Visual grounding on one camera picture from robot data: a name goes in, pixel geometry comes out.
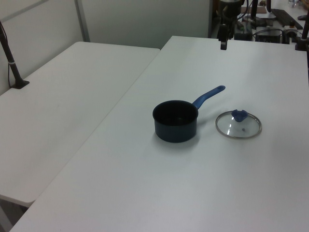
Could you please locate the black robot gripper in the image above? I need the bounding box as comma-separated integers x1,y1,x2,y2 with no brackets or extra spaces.
216,22,237,51

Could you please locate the glass lid with blue knob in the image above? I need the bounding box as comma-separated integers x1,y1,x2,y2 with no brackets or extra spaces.
215,109,263,140

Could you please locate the black control box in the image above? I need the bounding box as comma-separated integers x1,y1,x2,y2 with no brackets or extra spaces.
255,29,283,44

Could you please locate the thin black stand pole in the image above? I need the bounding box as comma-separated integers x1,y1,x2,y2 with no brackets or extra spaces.
250,0,258,21

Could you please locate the black keyboard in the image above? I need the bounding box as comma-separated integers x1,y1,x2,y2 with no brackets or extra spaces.
272,8,304,29

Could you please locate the white side table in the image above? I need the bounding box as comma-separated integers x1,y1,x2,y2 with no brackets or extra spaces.
0,41,161,205

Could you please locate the black camera pole with clamp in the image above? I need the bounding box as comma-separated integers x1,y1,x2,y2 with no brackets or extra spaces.
0,20,30,90
294,16,309,52

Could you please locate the dark saucepan with blue handle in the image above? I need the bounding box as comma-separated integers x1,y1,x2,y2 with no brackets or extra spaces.
152,85,226,144

